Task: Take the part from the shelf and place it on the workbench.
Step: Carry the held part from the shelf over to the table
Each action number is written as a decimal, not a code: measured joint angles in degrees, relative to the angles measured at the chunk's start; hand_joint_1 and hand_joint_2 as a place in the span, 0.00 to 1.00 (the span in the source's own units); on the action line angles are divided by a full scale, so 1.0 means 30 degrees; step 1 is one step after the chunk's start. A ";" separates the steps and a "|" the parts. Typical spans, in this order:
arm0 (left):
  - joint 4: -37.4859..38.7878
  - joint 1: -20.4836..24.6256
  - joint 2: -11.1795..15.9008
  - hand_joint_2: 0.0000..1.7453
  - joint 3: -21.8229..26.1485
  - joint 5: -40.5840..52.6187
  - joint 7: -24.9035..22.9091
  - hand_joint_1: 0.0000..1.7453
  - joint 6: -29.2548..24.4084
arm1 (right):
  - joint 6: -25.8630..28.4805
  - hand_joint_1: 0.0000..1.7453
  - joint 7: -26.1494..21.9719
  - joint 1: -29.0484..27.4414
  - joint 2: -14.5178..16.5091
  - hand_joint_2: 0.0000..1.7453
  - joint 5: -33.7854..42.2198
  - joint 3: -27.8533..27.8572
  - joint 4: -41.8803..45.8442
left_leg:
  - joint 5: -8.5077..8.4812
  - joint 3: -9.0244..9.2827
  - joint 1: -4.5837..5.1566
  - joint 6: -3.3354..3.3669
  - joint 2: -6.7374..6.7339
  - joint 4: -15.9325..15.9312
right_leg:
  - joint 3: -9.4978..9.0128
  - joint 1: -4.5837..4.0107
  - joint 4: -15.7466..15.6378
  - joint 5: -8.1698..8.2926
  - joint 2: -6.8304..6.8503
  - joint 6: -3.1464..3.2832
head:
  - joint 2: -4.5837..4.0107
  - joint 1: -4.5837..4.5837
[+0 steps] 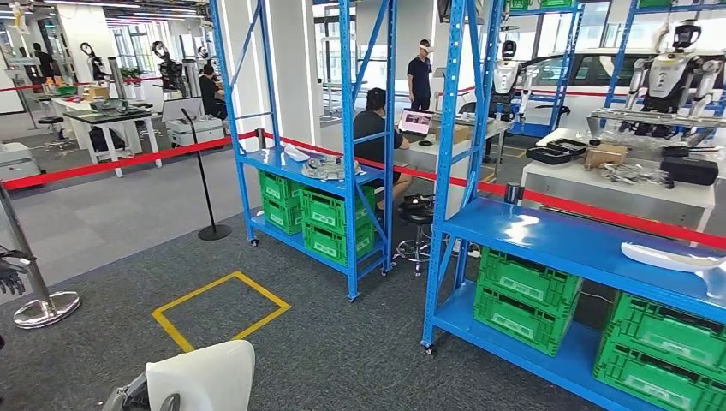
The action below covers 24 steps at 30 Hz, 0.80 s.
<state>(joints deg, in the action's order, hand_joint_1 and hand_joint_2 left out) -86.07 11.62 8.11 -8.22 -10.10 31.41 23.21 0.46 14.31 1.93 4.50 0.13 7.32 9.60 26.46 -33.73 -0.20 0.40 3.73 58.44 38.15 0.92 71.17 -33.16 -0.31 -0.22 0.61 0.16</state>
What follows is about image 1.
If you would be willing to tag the grey bystander robot hand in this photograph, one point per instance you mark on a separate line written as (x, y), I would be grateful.
(11, 278)

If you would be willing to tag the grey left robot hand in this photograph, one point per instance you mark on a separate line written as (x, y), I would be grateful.
(127, 397)

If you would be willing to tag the white curved plastic part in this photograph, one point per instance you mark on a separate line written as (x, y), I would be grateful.
(295, 153)
(669, 258)
(204, 374)

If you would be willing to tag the blue steel shelf rack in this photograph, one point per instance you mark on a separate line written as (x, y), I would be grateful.
(619, 57)
(266, 161)
(530, 130)
(567, 238)

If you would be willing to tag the steel workbench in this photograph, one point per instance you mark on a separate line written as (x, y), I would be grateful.
(488, 127)
(652, 119)

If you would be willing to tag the chrome stanchion round base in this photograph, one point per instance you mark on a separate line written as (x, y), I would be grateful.
(42, 309)

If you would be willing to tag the red barrier belt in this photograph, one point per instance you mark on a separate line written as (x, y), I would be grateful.
(113, 164)
(567, 92)

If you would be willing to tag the black round stool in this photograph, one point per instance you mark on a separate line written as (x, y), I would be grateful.
(51, 122)

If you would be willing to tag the black top white table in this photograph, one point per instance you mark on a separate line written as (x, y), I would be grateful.
(113, 118)

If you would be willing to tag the grey metal assembly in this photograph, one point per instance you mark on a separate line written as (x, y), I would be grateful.
(116, 106)

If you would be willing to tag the person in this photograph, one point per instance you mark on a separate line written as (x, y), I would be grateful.
(210, 91)
(420, 74)
(44, 62)
(371, 130)

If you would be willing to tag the black stand round base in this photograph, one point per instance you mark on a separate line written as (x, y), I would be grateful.
(204, 170)

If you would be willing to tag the black display robot torso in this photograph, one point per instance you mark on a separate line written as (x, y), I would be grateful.
(170, 71)
(95, 65)

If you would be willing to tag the white machine box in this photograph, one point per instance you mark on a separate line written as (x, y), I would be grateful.
(195, 131)

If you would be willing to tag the grey sign board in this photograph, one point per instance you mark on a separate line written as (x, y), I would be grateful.
(181, 109)

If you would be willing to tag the silver round metal disc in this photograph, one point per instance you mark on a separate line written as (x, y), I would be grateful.
(332, 168)

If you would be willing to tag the chrome stool black seat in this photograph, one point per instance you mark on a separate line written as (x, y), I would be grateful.
(417, 218)

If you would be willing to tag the open laptop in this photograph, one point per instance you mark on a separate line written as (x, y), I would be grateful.
(415, 122)

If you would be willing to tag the brown cardboard box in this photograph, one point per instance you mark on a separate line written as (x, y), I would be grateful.
(606, 156)
(454, 133)

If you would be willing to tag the black foam tray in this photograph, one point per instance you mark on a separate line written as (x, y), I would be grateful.
(567, 146)
(547, 155)

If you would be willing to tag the white black humanoid robot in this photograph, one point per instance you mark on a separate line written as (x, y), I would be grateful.
(505, 74)
(669, 74)

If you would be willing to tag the green storage bin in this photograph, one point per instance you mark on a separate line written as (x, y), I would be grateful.
(556, 3)
(520, 3)
(655, 3)

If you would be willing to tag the white car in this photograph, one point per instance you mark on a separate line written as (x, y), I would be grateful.
(590, 85)

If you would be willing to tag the clear plastic wrap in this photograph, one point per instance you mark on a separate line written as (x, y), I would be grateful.
(624, 139)

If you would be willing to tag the black antenna controller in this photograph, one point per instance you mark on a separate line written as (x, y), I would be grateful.
(675, 151)

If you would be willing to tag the black hard case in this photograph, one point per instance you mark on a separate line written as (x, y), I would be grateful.
(689, 170)

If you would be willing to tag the black belt stanchion post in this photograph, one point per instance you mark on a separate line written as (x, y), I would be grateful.
(260, 138)
(513, 193)

